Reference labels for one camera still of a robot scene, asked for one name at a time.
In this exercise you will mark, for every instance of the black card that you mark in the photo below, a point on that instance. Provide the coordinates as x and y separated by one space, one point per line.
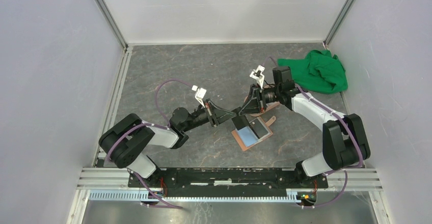
259 128

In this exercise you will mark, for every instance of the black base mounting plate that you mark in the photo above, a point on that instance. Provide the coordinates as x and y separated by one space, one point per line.
232 182

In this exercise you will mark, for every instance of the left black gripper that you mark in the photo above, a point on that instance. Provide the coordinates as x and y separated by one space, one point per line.
212 110

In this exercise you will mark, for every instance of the pink oval tray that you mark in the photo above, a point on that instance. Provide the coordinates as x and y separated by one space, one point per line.
269 106

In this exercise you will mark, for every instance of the green cloth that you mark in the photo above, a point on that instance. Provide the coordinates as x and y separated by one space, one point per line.
319 71

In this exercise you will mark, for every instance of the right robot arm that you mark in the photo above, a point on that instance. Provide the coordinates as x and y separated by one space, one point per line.
344 142

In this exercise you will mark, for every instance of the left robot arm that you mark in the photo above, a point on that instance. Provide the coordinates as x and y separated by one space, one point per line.
125 142

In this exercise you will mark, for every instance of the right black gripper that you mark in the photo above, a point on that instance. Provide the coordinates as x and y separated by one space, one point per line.
255 102

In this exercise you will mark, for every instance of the tan leather card holder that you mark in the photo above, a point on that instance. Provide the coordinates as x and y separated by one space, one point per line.
246 137

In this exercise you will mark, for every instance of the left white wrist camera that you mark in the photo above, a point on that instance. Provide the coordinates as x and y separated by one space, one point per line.
199 94

